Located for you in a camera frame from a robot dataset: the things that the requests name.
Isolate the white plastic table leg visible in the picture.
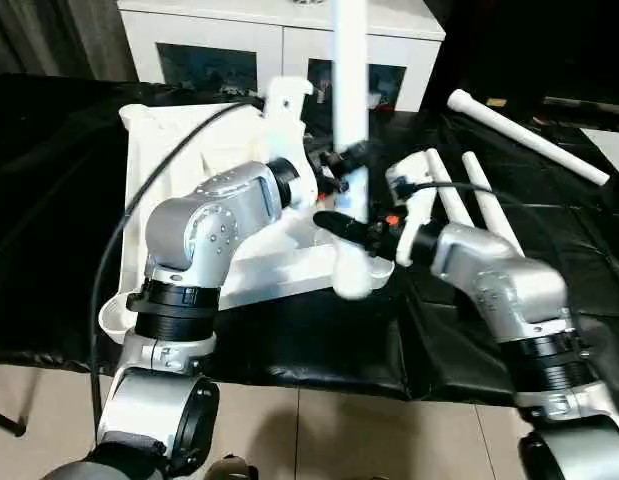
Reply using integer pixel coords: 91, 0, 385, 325
460, 151, 538, 263
446, 89, 611, 188
329, 0, 397, 301
423, 149, 477, 229

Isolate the white cabinet with glass doors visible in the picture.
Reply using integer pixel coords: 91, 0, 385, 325
116, 0, 448, 113

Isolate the flat white board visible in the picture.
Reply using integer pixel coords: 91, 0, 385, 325
581, 127, 619, 181

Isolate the black work mat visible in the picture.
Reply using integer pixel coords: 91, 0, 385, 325
0, 72, 619, 401

